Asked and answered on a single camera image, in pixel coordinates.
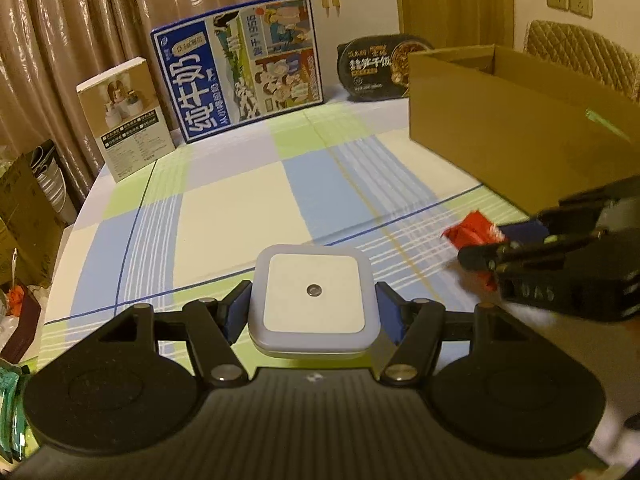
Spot blue milk carton box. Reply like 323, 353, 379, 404
151, 0, 324, 143

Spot checkered tablecloth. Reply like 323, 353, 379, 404
38, 98, 521, 364

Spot quilted chair back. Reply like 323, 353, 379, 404
524, 20, 639, 103

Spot wooden door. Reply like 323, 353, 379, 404
397, 0, 514, 49

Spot brown side cardboard boxes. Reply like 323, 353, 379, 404
1, 141, 77, 286

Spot night light product box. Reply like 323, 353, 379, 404
76, 56, 175, 182

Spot brown cardboard box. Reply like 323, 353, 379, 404
409, 46, 639, 214

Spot brown curtain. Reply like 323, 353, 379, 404
1, 0, 250, 205

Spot red snack packet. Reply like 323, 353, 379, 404
440, 210, 507, 294

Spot white square night light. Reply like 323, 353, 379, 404
248, 244, 381, 356

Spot black instant rice bowl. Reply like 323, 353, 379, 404
336, 34, 433, 102

